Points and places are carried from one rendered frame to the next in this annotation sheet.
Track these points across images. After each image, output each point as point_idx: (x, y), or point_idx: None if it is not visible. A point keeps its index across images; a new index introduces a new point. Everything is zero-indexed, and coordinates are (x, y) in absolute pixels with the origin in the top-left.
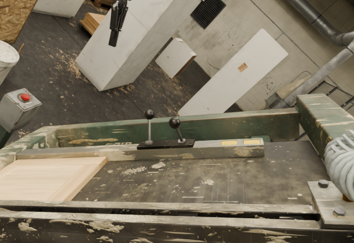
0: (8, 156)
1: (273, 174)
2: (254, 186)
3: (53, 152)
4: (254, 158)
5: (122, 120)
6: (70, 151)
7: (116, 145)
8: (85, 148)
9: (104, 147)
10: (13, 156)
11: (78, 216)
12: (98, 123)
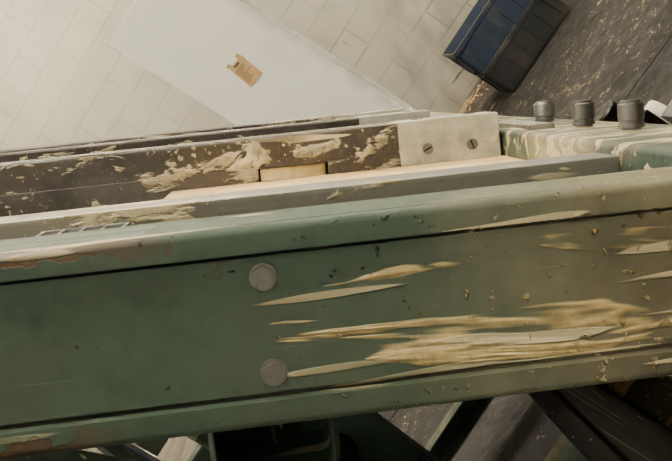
0: (588, 140)
1: None
2: None
3: (402, 174)
4: None
5: (164, 232)
6: (311, 184)
7: (89, 212)
8: (244, 193)
9: (146, 204)
10: (593, 152)
11: (54, 157)
12: (396, 205)
